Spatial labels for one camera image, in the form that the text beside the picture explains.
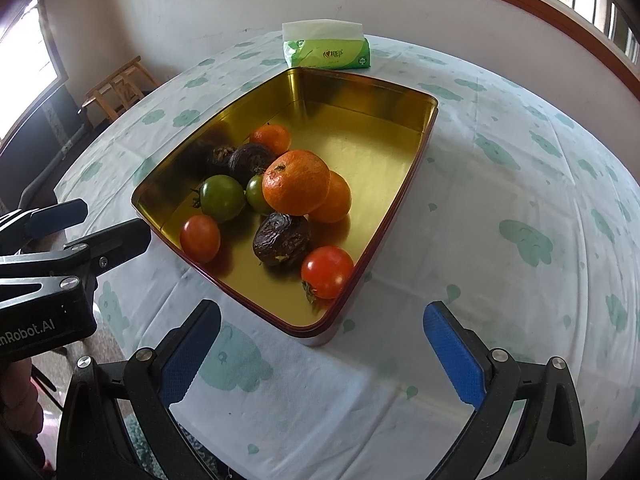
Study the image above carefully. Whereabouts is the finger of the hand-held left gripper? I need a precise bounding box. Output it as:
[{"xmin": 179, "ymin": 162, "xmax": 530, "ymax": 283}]
[
  {"xmin": 0, "ymin": 198, "xmax": 89, "ymax": 256},
  {"xmin": 62, "ymin": 217, "xmax": 152, "ymax": 291}
]

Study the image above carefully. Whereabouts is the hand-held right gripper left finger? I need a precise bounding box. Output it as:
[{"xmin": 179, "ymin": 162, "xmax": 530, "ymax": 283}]
[{"xmin": 56, "ymin": 299, "xmax": 222, "ymax": 480}]

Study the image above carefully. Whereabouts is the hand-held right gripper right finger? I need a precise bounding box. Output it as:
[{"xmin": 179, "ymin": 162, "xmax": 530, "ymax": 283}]
[{"xmin": 422, "ymin": 301, "xmax": 588, "ymax": 480}]

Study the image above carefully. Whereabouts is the red tomato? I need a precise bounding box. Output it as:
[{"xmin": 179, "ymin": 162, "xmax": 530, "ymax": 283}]
[
  {"xmin": 300, "ymin": 245, "xmax": 355, "ymax": 303},
  {"xmin": 179, "ymin": 214, "xmax": 221, "ymax": 264}
]

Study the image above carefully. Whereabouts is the green tomato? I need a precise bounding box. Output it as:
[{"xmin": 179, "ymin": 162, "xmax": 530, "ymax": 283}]
[
  {"xmin": 245, "ymin": 174, "xmax": 273, "ymax": 216},
  {"xmin": 192, "ymin": 175, "xmax": 247, "ymax": 223}
]

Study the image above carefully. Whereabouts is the dark passion fruit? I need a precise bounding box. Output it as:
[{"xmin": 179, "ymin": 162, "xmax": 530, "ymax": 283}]
[
  {"xmin": 206, "ymin": 145, "xmax": 237, "ymax": 177},
  {"xmin": 228, "ymin": 143, "xmax": 277, "ymax": 186}
]

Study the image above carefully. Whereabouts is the dark dried date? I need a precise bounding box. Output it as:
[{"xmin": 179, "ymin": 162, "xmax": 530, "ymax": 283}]
[{"xmin": 252, "ymin": 212, "xmax": 312, "ymax": 267}]

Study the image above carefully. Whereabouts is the large orange mandarin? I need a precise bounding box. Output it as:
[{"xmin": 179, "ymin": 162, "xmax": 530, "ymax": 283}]
[{"xmin": 261, "ymin": 149, "xmax": 331, "ymax": 217}]

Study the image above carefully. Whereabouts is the gold and red tin box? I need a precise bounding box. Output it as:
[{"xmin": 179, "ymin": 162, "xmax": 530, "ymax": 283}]
[{"xmin": 131, "ymin": 66, "xmax": 440, "ymax": 347}]

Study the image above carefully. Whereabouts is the person's left hand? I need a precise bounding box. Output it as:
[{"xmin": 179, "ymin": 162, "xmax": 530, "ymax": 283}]
[{"xmin": 0, "ymin": 352, "xmax": 46, "ymax": 466}]

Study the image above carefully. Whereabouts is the black chair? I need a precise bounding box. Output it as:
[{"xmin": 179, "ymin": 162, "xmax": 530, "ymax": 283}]
[{"xmin": 0, "ymin": 80, "xmax": 93, "ymax": 211}]

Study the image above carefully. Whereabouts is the wooden stool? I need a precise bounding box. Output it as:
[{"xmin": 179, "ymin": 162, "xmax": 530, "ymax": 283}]
[{"xmin": 82, "ymin": 56, "xmax": 162, "ymax": 122}]

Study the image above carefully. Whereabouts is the bright side window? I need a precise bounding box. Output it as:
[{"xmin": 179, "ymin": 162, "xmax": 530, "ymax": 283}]
[{"xmin": 0, "ymin": 0, "xmax": 68, "ymax": 146}]

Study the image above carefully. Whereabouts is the white green-patterned tablecloth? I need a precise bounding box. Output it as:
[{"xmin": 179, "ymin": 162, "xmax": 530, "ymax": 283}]
[{"xmin": 52, "ymin": 27, "xmax": 640, "ymax": 480}]

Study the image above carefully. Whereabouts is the green tissue pack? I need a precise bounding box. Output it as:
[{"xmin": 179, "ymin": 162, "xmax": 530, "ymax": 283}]
[{"xmin": 281, "ymin": 20, "xmax": 372, "ymax": 71}]

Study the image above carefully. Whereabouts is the wooden framed window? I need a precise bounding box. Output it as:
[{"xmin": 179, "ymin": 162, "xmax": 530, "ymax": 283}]
[{"xmin": 263, "ymin": 0, "xmax": 640, "ymax": 78}]

